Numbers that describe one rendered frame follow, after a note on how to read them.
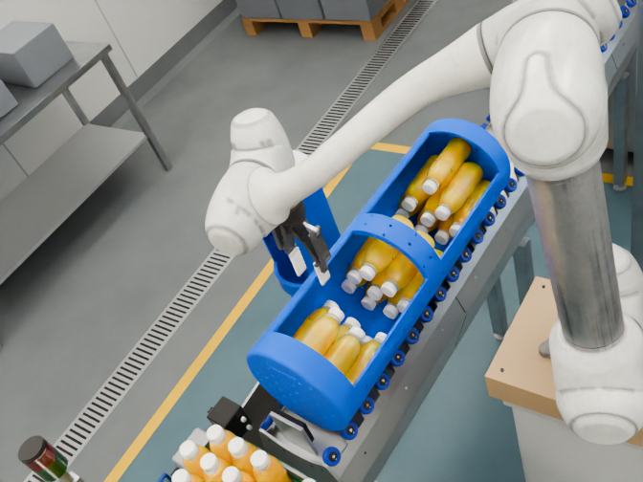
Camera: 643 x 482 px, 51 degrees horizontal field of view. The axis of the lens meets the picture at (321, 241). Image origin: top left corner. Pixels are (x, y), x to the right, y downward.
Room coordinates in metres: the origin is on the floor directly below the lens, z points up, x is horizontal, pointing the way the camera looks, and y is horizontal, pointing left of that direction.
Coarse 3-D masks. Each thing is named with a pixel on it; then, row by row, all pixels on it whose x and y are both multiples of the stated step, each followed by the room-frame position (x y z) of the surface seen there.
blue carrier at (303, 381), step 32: (448, 128) 1.48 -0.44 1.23; (480, 128) 1.45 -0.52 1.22; (416, 160) 1.58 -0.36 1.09; (480, 160) 1.46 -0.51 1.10; (384, 192) 1.36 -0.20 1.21; (352, 224) 1.30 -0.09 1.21; (384, 224) 1.23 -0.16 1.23; (352, 256) 1.34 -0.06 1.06; (416, 256) 1.14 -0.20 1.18; (448, 256) 1.17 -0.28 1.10; (320, 288) 1.25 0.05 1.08; (288, 320) 1.17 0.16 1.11; (384, 320) 1.17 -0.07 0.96; (256, 352) 1.01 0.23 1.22; (288, 352) 0.97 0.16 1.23; (384, 352) 0.97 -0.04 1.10; (288, 384) 0.96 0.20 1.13; (320, 384) 0.89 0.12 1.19; (320, 416) 0.92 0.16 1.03; (352, 416) 0.88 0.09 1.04
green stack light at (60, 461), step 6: (60, 456) 0.97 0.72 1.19; (54, 462) 0.95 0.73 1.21; (60, 462) 0.96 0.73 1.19; (66, 462) 0.97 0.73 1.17; (48, 468) 0.95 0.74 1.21; (54, 468) 0.95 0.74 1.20; (60, 468) 0.96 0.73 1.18; (66, 468) 0.96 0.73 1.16; (42, 474) 0.94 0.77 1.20; (48, 474) 0.94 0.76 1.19; (54, 474) 0.94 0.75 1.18; (60, 474) 0.95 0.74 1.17; (48, 480) 0.94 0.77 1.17; (54, 480) 0.94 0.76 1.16
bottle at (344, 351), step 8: (344, 336) 1.03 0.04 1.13; (352, 336) 1.03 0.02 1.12; (336, 344) 1.02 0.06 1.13; (344, 344) 1.01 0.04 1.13; (352, 344) 1.00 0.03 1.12; (360, 344) 1.02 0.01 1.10; (328, 352) 1.01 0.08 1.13; (336, 352) 0.99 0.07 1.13; (344, 352) 0.99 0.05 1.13; (352, 352) 0.99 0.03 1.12; (328, 360) 0.98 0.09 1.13; (336, 360) 0.98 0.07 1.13; (344, 360) 0.97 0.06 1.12; (352, 360) 0.98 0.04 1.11; (344, 368) 0.96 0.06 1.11
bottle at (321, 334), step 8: (320, 320) 1.06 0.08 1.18; (328, 320) 1.06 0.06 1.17; (336, 320) 1.06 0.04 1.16; (312, 328) 1.05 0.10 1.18; (320, 328) 1.04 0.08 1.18; (328, 328) 1.04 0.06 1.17; (336, 328) 1.04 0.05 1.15; (304, 336) 1.04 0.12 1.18; (312, 336) 1.03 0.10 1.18; (320, 336) 1.03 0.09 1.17; (328, 336) 1.03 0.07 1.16; (336, 336) 1.03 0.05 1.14; (312, 344) 1.01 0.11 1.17; (320, 344) 1.01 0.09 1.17; (328, 344) 1.01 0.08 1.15; (320, 352) 1.00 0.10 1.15
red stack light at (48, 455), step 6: (48, 444) 0.98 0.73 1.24; (48, 450) 0.97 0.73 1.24; (54, 450) 0.97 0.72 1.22; (42, 456) 0.95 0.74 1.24; (48, 456) 0.96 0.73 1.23; (54, 456) 0.96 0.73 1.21; (36, 462) 0.94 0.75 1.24; (42, 462) 0.95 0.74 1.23; (48, 462) 0.95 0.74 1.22; (30, 468) 0.95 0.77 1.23; (36, 468) 0.94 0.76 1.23; (42, 468) 0.94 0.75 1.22
